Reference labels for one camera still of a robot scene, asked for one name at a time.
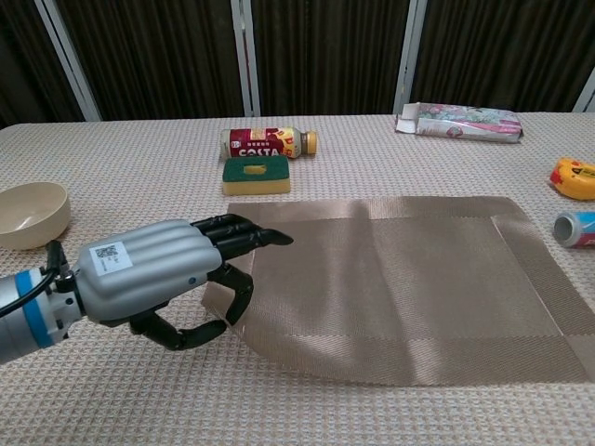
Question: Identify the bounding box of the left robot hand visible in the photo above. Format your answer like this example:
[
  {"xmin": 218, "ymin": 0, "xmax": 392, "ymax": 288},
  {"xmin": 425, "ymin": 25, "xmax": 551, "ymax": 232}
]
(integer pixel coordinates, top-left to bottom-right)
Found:
[{"xmin": 73, "ymin": 212, "xmax": 295, "ymax": 352}]

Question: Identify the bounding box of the beige bowl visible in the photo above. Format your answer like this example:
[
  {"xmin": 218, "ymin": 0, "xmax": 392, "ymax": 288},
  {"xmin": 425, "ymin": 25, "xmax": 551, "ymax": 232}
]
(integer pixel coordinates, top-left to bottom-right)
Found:
[{"xmin": 0, "ymin": 181, "xmax": 73, "ymax": 251}]

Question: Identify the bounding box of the brown woven placemat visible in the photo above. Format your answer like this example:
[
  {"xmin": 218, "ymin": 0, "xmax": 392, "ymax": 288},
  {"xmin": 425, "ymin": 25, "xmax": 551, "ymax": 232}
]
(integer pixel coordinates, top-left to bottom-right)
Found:
[{"xmin": 202, "ymin": 194, "xmax": 595, "ymax": 387}]

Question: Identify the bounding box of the beige woven tablecloth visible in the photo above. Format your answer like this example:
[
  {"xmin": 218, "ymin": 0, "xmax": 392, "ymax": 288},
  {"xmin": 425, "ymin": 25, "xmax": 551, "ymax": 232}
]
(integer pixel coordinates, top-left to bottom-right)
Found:
[{"xmin": 0, "ymin": 110, "xmax": 595, "ymax": 446}]

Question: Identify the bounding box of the green yellow sponge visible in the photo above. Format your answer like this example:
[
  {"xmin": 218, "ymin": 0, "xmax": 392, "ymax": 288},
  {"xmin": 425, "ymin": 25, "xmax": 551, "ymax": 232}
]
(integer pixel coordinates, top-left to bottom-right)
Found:
[{"xmin": 221, "ymin": 155, "xmax": 293, "ymax": 196}]

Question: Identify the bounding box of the Costa coffee bottle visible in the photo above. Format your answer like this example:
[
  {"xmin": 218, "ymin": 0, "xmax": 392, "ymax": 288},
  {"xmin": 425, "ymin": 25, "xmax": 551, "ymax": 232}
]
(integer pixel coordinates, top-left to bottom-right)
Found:
[{"xmin": 220, "ymin": 126, "xmax": 321, "ymax": 162}]

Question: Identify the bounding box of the dark pleated screen panel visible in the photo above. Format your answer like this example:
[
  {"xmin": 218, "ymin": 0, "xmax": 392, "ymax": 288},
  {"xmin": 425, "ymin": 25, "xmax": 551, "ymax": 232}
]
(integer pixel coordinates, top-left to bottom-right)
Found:
[
  {"xmin": 411, "ymin": 0, "xmax": 595, "ymax": 113},
  {"xmin": 0, "ymin": 0, "xmax": 86, "ymax": 130},
  {"xmin": 250, "ymin": 0, "xmax": 413, "ymax": 117},
  {"xmin": 55, "ymin": 0, "xmax": 247, "ymax": 123}
]

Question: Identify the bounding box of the floral printed carton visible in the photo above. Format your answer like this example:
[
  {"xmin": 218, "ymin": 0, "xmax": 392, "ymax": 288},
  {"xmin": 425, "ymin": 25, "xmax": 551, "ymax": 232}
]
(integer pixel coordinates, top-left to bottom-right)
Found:
[{"xmin": 393, "ymin": 101, "xmax": 525, "ymax": 144}]

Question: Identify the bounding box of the blue white wrap roll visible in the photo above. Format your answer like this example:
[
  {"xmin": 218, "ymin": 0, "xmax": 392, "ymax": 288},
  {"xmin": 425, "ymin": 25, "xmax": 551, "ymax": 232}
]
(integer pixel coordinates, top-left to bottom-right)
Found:
[{"xmin": 552, "ymin": 211, "xmax": 595, "ymax": 250}]

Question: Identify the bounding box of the yellow tape measure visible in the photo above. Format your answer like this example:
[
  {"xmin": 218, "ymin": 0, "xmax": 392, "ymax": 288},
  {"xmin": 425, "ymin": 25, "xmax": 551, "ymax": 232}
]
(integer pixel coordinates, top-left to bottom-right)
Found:
[{"xmin": 549, "ymin": 156, "xmax": 595, "ymax": 202}]

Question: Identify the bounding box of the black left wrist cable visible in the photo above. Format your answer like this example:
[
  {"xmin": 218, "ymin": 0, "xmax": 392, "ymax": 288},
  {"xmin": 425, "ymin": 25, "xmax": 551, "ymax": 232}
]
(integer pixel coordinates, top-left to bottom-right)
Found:
[{"xmin": 0, "ymin": 240, "xmax": 67, "ymax": 322}]

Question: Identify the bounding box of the aluminium screen post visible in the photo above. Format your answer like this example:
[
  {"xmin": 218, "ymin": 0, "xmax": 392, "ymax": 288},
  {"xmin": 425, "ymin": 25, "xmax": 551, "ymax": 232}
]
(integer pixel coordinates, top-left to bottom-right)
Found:
[
  {"xmin": 573, "ymin": 72, "xmax": 595, "ymax": 113},
  {"xmin": 392, "ymin": 0, "xmax": 429, "ymax": 115},
  {"xmin": 34, "ymin": 0, "xmax": 103, "ymax": 123},
  {"xmin": 231, "ymin": 0, "xmax": 262, "ymax": 118}
]

